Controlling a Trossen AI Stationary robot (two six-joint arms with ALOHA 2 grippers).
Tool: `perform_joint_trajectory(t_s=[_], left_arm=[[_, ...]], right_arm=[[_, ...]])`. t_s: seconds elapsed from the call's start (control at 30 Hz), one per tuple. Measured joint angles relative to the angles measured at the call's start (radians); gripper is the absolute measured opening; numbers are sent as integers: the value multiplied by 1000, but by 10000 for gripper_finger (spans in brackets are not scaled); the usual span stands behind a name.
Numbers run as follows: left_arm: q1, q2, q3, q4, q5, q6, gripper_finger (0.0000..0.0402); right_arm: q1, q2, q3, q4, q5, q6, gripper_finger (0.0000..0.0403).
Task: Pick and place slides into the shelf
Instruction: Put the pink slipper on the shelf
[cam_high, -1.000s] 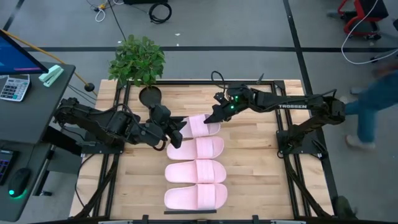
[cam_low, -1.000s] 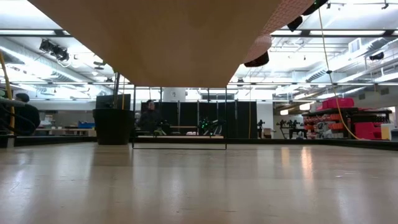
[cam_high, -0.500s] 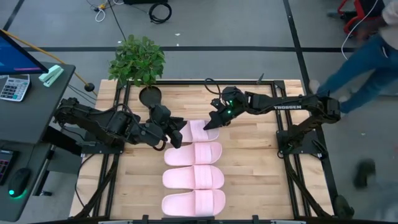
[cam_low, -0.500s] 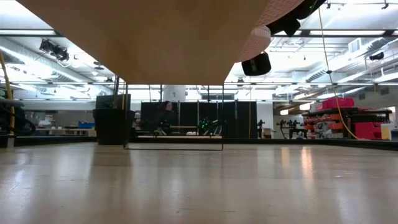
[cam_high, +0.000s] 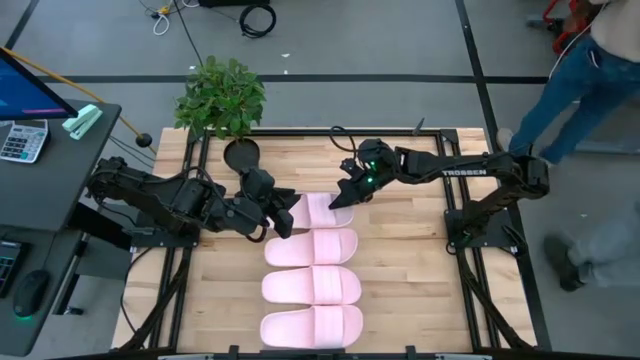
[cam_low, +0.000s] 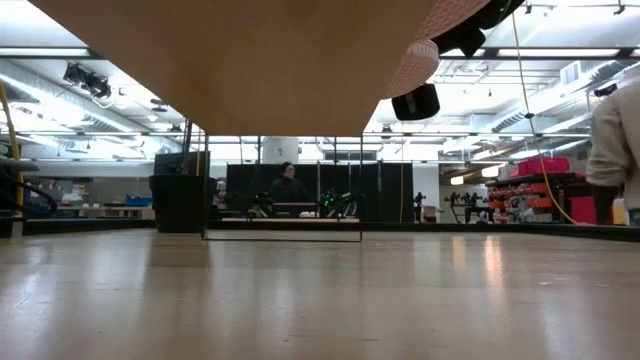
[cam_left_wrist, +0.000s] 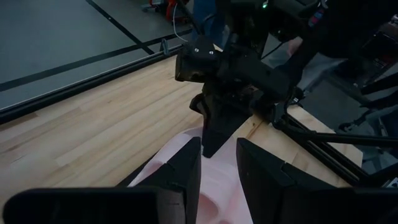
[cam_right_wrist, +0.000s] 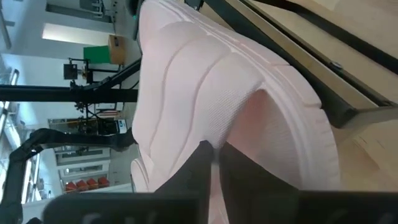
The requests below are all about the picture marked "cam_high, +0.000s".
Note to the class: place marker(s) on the grey desk foot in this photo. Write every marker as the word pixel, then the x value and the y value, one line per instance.
pixel 610 147

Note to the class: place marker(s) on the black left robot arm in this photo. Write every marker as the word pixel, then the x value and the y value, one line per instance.
pixel 190 200

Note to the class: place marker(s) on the computer monitor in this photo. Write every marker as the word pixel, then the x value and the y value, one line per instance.
pixel 25 95

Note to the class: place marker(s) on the grey calculator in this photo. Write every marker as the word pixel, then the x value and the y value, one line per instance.
pixel 22 142

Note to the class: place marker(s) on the mint green stapler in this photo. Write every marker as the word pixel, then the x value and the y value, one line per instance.
pixel 82 120

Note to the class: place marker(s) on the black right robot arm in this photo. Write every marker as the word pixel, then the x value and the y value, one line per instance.
pixel 465 170

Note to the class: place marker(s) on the red and black cart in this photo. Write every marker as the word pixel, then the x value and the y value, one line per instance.
pixel 570 31

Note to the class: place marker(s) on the black metal rig frame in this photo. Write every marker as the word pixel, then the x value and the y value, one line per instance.
pixel 202 150

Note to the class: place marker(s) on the person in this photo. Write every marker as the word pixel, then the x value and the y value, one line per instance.
pixel 590 250
pixel 575 95

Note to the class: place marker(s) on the dark grey side desk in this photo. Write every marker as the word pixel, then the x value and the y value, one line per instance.
pixel 50 190

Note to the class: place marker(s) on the black keyboard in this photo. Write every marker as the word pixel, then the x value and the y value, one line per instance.
pixel 10 265

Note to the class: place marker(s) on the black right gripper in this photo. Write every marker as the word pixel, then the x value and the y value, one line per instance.
pixel 375 160

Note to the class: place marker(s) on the black computer mouse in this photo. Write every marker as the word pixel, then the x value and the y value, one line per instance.
pixel 30 292

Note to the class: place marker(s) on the pink rubber slide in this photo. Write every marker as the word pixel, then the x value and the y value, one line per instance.
pixel 310 247
pixel 310 327
pixel 320 212
pixel 310 285

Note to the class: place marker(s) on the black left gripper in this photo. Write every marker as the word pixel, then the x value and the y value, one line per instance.
pixel 270 212

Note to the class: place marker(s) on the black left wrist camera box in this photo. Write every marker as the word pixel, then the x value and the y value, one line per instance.
pixel 257 182

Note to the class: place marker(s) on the green plant in black pot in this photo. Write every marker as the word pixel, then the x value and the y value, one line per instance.
pixel 220 95

